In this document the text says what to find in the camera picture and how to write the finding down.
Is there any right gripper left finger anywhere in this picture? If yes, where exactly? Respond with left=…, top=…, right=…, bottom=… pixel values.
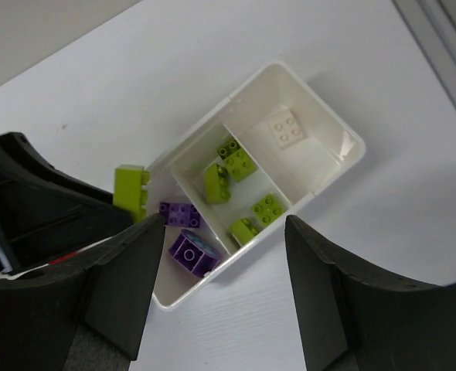
left=0, top=214, right=165, bottom=370

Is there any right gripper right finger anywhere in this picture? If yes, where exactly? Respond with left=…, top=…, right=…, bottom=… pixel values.
left=284, top=215, right=456, bottom=370

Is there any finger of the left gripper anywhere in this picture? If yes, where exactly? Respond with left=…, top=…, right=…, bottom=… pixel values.
left=0, top=132, right=133, bottom=274

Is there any long green lego brick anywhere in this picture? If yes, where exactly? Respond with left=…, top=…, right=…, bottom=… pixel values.
left=112, top=165, right=150, bottom=223

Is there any small green lego brick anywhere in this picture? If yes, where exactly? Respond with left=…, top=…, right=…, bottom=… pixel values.
left=250, top=193, right=286, bottom=227

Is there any purple printed lego brick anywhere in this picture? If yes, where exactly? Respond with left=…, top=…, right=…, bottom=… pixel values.
left=168, top=229, right=223, bottom=278

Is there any green sloped lego brick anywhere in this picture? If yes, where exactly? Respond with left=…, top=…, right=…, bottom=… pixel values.
left=217, top=139, right=257, bottom=182

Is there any white lego brick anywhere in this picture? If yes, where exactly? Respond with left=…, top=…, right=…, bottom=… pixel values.
left=266, top=109, right=306, bottom=149

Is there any green lego brick in tray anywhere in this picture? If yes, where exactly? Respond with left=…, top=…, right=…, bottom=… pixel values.
left=229, top=218, right=259, bottom=247

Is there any green sloped brick in tray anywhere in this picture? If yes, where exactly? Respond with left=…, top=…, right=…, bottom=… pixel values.
left=204, top=163, right=230, bottom=204

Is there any right white divided tray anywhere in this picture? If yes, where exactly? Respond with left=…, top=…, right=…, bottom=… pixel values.
left=147, top=61, right=366, bottom=311

